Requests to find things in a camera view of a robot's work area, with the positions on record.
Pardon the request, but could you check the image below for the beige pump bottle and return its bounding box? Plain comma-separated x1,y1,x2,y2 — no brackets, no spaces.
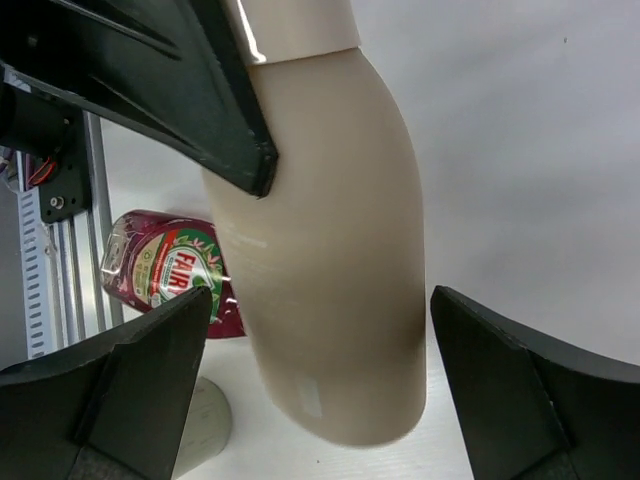
204,1,426,446

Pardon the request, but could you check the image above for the white slotted cable duct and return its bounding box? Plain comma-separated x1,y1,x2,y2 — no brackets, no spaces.
14,149,66,361

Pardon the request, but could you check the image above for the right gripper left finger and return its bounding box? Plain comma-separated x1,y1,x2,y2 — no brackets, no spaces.
1,287,212,479

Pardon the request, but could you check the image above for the aluminium front rail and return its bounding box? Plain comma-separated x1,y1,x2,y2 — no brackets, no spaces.
45,113,124,351

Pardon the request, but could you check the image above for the red dish soap bottle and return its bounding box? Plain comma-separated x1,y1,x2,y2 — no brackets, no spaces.
100,210,246,339

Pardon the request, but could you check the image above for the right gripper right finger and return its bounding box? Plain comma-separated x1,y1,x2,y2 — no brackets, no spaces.
430,286,639,479

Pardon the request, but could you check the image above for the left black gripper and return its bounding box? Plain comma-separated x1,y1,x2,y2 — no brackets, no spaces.
1,0,278,198

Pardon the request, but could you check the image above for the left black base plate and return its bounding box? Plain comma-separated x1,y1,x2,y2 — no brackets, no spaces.
30,109,93,224

